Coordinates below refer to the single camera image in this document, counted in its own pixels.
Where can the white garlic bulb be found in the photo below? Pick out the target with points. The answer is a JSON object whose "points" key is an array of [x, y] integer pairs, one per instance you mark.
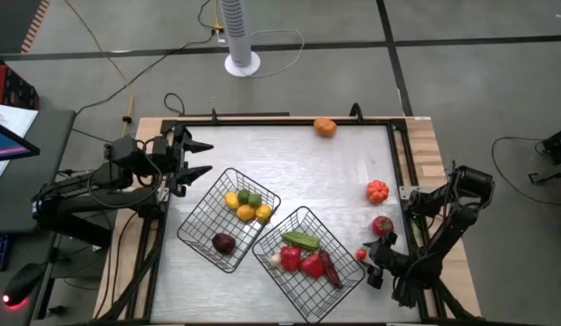
{"points": [[275, 259]]}

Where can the red crate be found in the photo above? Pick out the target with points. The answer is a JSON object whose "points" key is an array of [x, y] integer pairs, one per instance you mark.
{"points": [[3, 83]]}

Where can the black table frame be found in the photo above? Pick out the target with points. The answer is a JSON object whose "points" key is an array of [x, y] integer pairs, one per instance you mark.
{"points": [[280, 122]]}

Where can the black mouse red light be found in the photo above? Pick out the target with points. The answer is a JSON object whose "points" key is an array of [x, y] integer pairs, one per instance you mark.
{"points": [[22, 283]]}

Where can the black table clamp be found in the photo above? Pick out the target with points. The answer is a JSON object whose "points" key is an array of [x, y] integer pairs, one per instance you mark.
{"points": [[213, 115], [356, 111]]}

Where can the yellow-orange citrus fruit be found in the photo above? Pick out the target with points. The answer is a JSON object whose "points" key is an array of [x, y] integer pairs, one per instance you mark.
{"points": [[246, 212]]}

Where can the light green cucumber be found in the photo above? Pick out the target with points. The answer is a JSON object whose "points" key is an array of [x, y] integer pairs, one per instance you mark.
{"points": [[301, 240]]}

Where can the red bell pepper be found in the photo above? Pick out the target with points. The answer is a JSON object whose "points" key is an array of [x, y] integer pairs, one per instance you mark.
{"points": [[291, 258], [312, 265]]}

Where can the small red tomato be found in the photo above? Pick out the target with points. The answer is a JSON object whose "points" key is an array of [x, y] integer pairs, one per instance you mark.
{"points": [[361, 254]]}

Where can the dark maroon apple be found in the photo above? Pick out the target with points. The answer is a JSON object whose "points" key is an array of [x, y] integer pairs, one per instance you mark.
{"points": [[223, 243]]}

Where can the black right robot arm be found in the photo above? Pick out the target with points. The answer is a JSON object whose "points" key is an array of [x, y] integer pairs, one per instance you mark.
{"points": [[475, 181]]}

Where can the grey desk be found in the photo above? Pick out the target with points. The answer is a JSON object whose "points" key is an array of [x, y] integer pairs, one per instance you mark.
{"points": [[35, 181]]}

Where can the computer monitor blue screen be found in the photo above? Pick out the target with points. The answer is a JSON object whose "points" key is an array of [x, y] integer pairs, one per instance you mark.
{"points": [[8, 142]]}

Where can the white tower fan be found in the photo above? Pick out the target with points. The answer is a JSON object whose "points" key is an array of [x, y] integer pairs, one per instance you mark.
{"points": [[237, 36]]}

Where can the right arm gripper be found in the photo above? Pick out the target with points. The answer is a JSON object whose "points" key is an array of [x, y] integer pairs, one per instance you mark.
{"points": [[393, 261]]}

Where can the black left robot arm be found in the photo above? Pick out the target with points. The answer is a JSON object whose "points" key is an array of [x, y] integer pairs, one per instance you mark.
{"points": [[80, 199]]}

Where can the orange-red tomato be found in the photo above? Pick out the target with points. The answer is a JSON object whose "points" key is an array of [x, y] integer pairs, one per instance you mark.
{"points": [[377, 191]]}

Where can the bright red apple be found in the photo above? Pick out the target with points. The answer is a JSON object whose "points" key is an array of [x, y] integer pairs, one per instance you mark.
{"points": [[382, 225]]}

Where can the round orange fruit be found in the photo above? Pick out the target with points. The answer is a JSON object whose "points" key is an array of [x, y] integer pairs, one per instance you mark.
{"points": [[325, 127]]}

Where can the black floor device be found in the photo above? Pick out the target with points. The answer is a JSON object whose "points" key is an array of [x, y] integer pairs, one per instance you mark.
{"points": [[558, 145]]}

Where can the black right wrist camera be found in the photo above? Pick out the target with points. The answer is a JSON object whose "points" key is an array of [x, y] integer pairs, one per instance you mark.
{"points": [[375, 277]]}

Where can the grey metal mounting plate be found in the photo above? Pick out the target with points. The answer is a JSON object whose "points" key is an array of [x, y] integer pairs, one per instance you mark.
{"points": [[409, 192]]}

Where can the yellow lemon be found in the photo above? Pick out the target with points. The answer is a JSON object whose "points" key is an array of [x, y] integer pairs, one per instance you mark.
{"points": [[232, 200], [263, 212]]}

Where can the dark red chili pepper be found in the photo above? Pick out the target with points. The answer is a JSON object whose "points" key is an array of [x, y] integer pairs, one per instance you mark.
{"points": [[331, 270]]}

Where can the green lime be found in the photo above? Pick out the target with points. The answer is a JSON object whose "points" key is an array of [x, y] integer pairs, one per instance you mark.
{"points": [[244, 196], [254, 200]]}

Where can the black orange-edged floor mat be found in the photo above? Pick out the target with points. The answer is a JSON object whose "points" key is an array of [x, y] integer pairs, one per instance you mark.
{"points": [[12, 22]]}

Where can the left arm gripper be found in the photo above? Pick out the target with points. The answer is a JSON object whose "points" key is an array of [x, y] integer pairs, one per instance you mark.
{"points": [[176, 158]]}

